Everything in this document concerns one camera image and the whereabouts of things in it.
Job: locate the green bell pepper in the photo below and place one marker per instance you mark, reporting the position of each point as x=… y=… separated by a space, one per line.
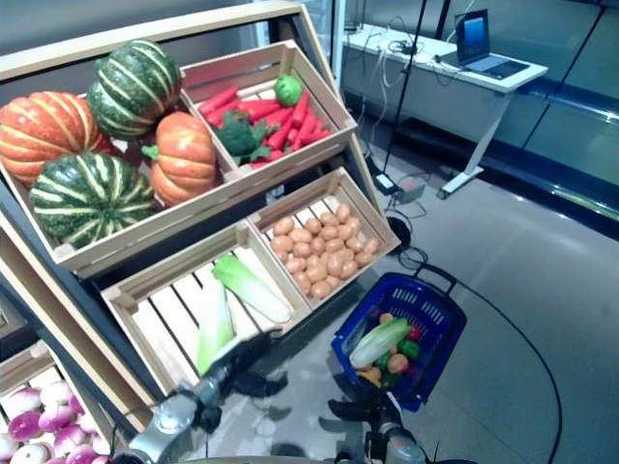
x=382 y=360
x=409 y=348

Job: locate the wooden crate with carrots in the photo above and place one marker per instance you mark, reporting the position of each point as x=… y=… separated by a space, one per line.
x=315 y=153

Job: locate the large wooden pumpkin crate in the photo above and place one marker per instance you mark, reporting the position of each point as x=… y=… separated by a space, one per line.
x=145 y=232

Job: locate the purple white turnip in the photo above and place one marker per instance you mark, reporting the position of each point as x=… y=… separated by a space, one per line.
x=24 y=398
x=31 y=454
x=70 y=438
x=25 y=425
x=83 y=455
x=88 y=423
x=76 y=404
x=55 y=392
x=55 y=418

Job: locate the wooden crate with cabbages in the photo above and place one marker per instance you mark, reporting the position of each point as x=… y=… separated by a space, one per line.
x=164 y=309

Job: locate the red bell pepper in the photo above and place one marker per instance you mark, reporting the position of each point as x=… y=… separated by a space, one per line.
x=414 y=332

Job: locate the small orange pumpkin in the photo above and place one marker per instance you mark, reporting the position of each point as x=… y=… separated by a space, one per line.
x=184 y=154

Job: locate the small orange fruit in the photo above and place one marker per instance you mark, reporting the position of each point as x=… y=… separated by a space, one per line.
x=386 y=318

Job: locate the napa cabbage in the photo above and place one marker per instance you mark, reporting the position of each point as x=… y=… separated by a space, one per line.
x=379 y=340
x=251 y=290
x=215 y=328

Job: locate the dark green broccoli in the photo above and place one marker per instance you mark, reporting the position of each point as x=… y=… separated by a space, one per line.
x=239 y=135

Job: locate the green striped wide pumpkin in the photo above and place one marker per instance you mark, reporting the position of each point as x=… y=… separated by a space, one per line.
x=87 y=198

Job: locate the open grey laptop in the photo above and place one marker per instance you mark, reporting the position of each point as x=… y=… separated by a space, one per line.
x=476 y=43

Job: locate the red orange carrot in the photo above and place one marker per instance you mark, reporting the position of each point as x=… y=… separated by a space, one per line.
x=258 y=108
x=306 y=129
x=320 y=133
x=272 y=156
x=220 y=116
x=279 y=118
x=217 y=100
x=280 y=136
x=300 y=109

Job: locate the brown potato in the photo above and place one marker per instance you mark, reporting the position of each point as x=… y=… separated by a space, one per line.
x=344 y=232
x=302 y=281
x=353 y=226
x=283 y=225
x=329 y=233
x=329 y=219
x=295 y=264
x=300 y=235
x=317 y=245
x=348 y=269
x=333 y=281
x=362 y=258
x=346 y=254
x=371 y=245
x=343 y=211
x=282 y=243
x=317 y=274
x=313 y=261
x=354 y=244
x=302 y=249
x=313 y=225
x=334 y=245
x=320 y=289
x=334 y=263

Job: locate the orange round vegetable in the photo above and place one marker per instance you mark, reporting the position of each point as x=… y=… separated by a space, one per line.
x=397 y=363

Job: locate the wooden vegetable display rack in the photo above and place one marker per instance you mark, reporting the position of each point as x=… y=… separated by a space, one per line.
x=145 y=41

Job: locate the yellow bell pepper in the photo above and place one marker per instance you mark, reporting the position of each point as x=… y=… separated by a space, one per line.
x=370 y=376

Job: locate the blue plastic shopping basket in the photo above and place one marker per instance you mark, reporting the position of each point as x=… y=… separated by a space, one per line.
x=435 y=309

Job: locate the black power adapter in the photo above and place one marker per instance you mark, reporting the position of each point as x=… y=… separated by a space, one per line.
x=386 y=183

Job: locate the large orange striped pumpkin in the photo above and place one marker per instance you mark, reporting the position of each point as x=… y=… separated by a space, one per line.
x=43 y=128

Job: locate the wooden crate with turnips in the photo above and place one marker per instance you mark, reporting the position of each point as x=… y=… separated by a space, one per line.
x=19 y=362

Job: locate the white desk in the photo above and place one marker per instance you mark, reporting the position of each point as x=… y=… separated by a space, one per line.
x=464 y=72

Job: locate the dark left robot hand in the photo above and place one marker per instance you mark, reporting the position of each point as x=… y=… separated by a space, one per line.
x=246 y=362

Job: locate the black round floor base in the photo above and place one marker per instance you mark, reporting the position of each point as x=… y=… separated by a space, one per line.
x=399 y=231

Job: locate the wooden crate with potatoes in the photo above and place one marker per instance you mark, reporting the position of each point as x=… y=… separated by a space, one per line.
x=378 y=227

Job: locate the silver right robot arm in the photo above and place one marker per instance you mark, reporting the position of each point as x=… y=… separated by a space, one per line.
x=396 y=447

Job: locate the green striped tall pumpkin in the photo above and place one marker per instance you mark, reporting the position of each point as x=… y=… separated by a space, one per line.
x=130 y=87

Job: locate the light green round cabbage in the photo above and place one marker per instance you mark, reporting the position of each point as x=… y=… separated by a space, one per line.
x=288 y=90

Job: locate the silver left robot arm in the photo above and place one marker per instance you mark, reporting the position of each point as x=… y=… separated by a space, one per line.
x=169 y=420

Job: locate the grey power strip orange switch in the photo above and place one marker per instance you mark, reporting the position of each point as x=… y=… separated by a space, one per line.
x=410 y=188

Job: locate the dark right robot hand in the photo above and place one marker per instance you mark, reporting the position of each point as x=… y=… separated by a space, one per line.
x=372 y=408

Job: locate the dark glass display counter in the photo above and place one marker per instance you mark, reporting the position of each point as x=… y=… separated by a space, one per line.
x=570 y=111

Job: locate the black tripod pole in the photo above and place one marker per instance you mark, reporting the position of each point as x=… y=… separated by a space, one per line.
x=405 y=82

